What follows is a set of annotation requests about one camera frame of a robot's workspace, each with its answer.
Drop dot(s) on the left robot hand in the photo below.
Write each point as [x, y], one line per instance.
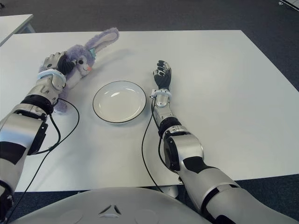
[52, 61]

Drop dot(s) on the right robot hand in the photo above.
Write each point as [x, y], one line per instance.
[163, 80]

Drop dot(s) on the purple plush bunny doll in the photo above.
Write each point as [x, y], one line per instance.
[81, 52]

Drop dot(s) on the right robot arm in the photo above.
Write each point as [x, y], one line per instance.
[187, 144]

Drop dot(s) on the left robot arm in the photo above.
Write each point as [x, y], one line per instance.
[21, 126]

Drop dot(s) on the white plate black rim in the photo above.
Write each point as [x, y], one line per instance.
[119, 102]

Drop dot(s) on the white side table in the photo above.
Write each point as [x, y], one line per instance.
[12, 25]

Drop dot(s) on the white table leg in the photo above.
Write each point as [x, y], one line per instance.
[171, 190]

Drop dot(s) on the silver robot torso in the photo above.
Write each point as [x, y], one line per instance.
[112, 205]

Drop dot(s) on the white object on floor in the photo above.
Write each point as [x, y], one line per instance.
[289, 2]

